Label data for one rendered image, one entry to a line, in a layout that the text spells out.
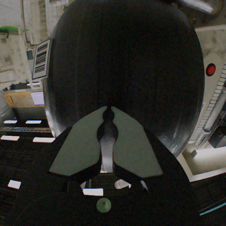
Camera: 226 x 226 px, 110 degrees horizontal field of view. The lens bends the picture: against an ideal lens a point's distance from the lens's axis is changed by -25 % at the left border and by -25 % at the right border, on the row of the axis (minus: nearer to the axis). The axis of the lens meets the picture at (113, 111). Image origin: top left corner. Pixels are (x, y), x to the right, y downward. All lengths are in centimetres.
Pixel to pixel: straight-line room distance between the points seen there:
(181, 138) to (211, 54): 32
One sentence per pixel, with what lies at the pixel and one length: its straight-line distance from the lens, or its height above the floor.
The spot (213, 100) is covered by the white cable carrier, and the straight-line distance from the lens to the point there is 54.
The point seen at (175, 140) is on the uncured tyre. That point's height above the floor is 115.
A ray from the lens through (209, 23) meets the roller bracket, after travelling 37.
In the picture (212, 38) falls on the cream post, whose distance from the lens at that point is 43.
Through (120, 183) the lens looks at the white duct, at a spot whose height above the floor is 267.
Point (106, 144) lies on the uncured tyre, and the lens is 16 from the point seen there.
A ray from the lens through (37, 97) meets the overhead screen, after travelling 463.
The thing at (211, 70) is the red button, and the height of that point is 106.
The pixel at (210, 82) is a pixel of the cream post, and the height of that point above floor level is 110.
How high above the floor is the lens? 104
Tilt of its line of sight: 32 degrees up
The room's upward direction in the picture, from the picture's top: 178 degrees counter-clockwise
